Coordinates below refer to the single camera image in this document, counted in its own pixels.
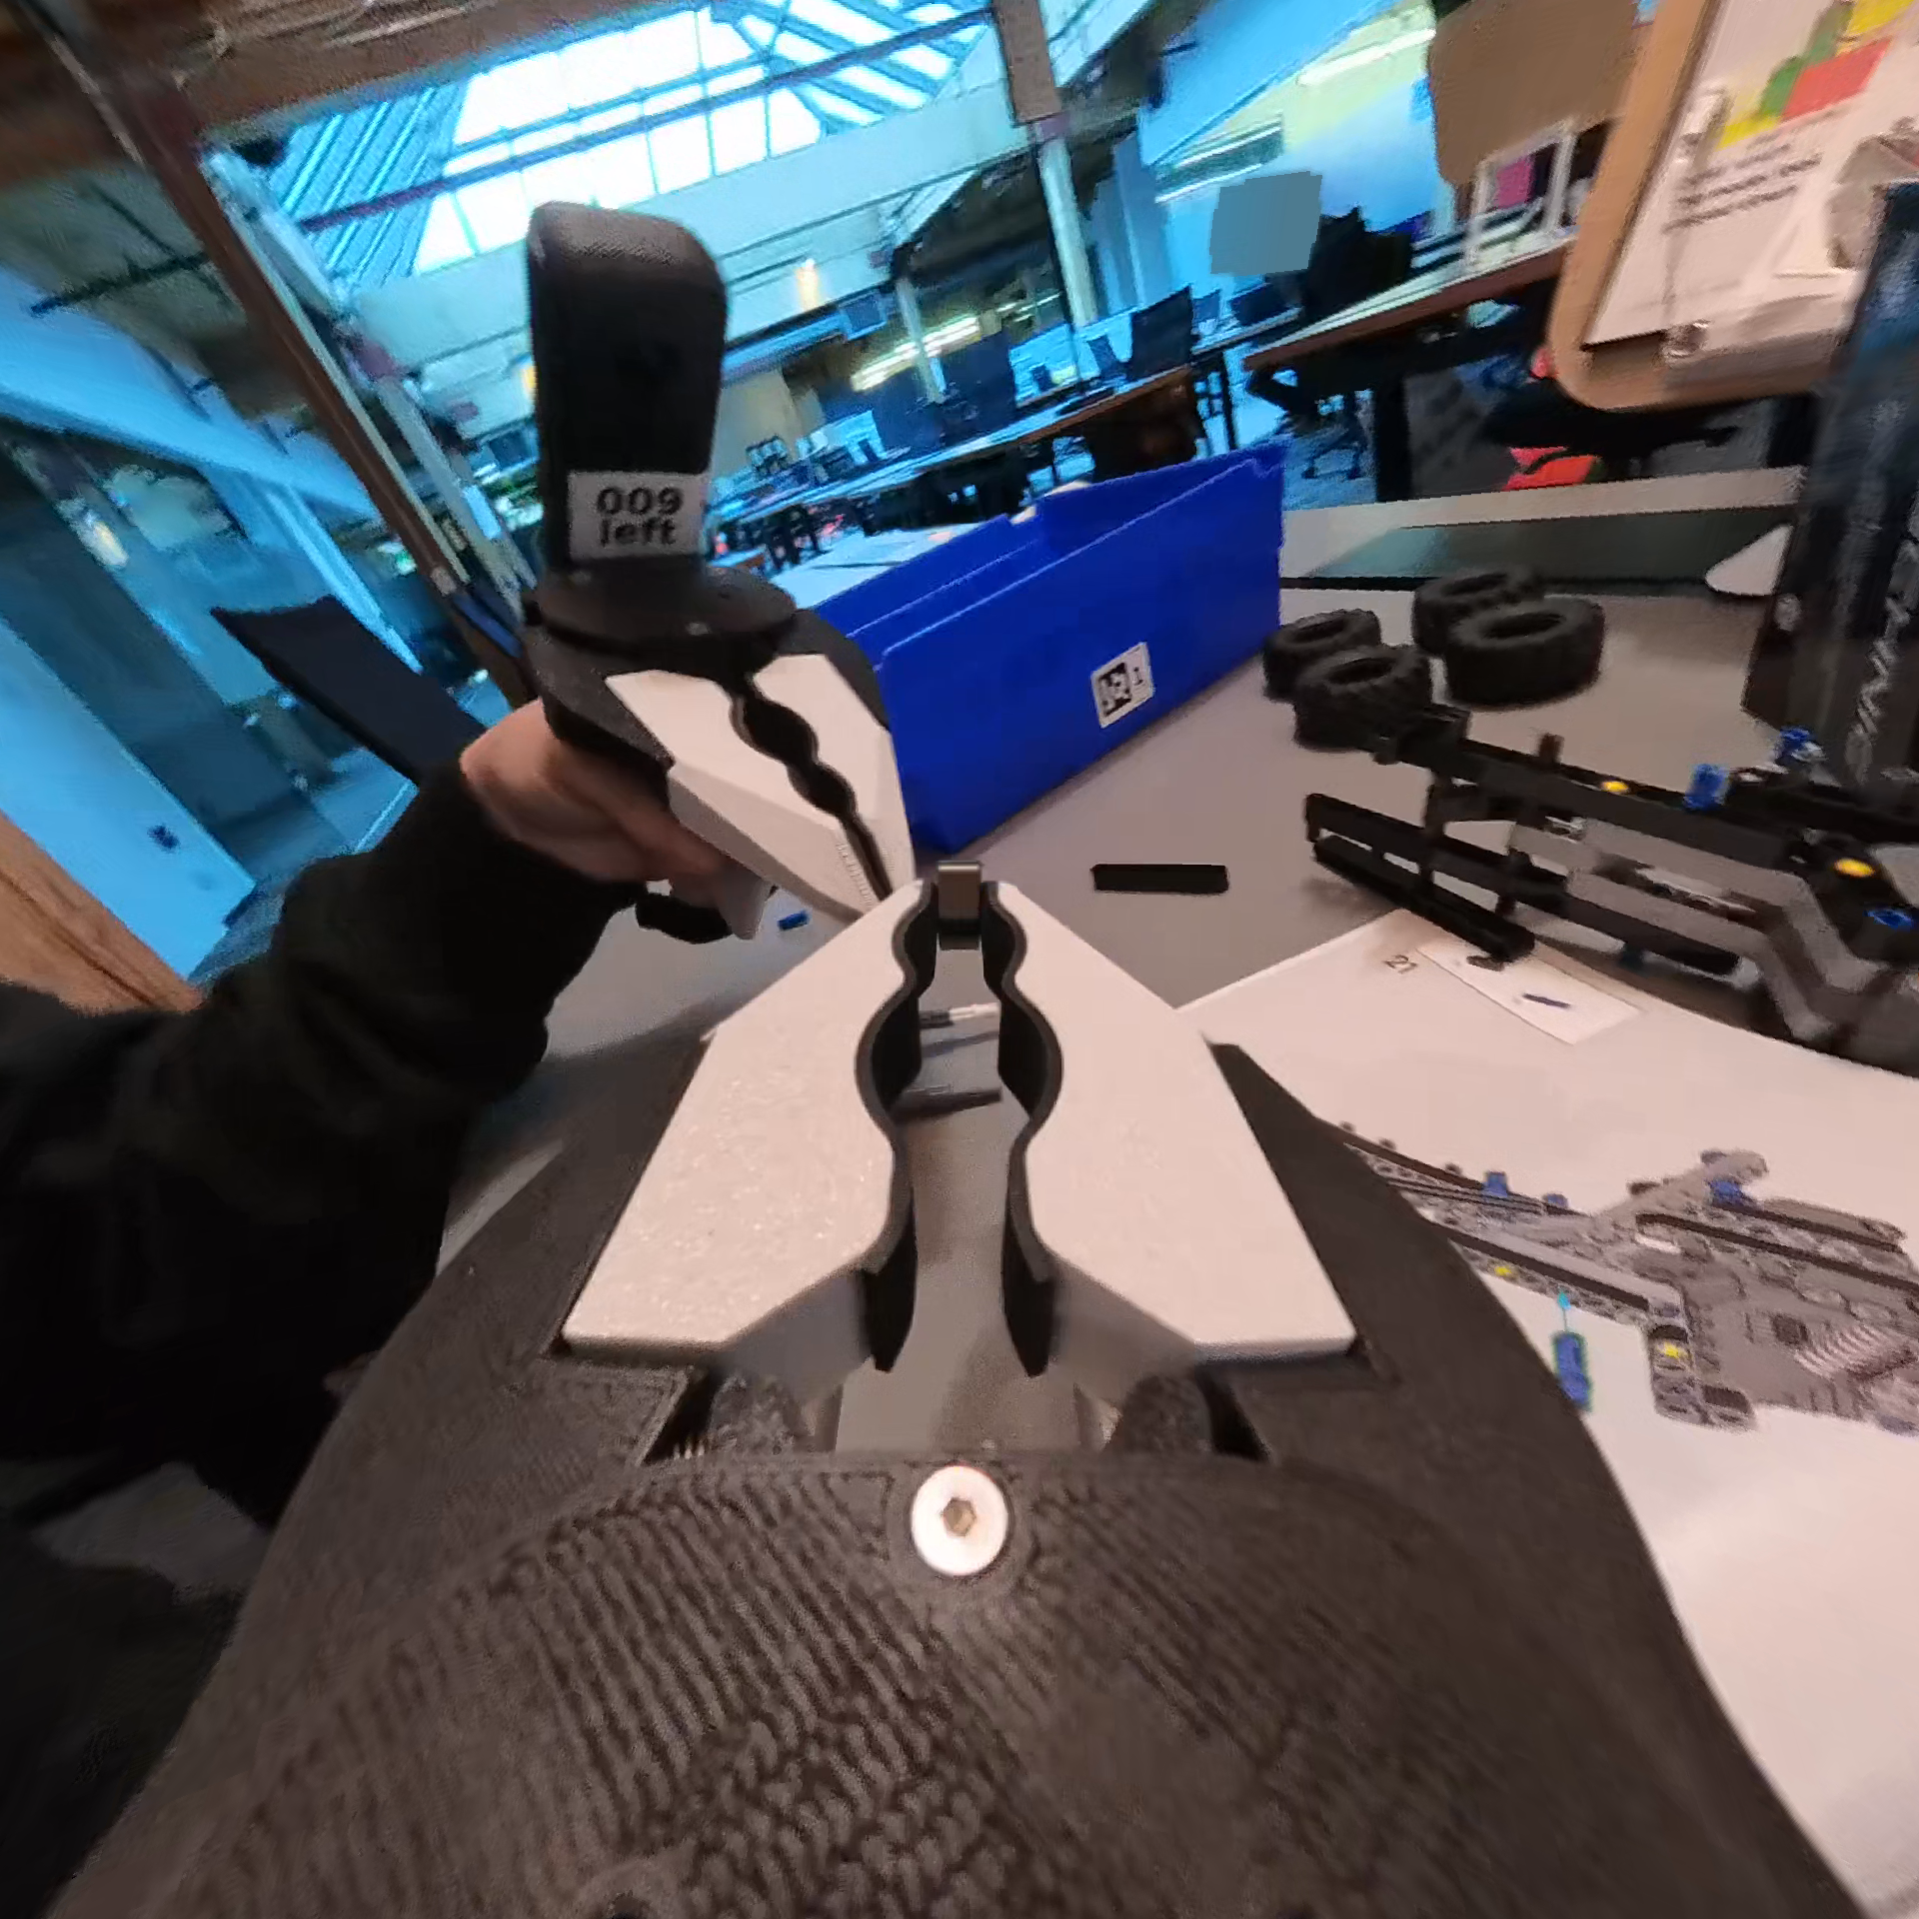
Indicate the black grey brick chassis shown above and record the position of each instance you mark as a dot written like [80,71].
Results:
[1651,869]

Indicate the dark printed product box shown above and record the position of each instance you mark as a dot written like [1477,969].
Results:
[1860,495]

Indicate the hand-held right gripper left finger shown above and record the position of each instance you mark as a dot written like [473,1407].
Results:
[733,1184]

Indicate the wooden panel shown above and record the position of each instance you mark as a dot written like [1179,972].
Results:
[75,930]

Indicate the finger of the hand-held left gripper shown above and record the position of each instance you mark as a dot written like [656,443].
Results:
[720,780]
[856,750]

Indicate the wooden background table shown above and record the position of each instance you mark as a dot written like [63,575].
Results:
[1394,324]

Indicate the cork board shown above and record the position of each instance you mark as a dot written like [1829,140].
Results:
[1597,284]

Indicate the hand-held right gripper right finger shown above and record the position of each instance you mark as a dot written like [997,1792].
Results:
[1183,1201]

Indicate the blue plastic bin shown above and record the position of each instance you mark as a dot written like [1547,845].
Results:
[1020,705]

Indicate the paper sheet on cork board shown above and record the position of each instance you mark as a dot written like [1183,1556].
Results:
[1724,195]

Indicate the small grey axle pin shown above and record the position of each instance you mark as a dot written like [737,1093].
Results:
[956,909]

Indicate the dark desk mat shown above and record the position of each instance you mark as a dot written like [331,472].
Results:
[1499,542]

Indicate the black toy tire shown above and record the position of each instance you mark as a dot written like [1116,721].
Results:
[1477,597]
[1531,656]
[1319,648]
[1363,702]

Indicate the clear plastic container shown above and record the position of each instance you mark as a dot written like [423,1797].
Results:
[1750,568]

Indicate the white instruction booklet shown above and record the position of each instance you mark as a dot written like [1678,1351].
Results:
[1724,1576]

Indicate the person's left forearm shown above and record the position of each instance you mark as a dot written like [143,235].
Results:
[255,1125]

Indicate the person's left hand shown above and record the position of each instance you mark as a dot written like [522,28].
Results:
[562,809]

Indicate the black brick beam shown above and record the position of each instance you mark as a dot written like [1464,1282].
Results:
[1159,878]

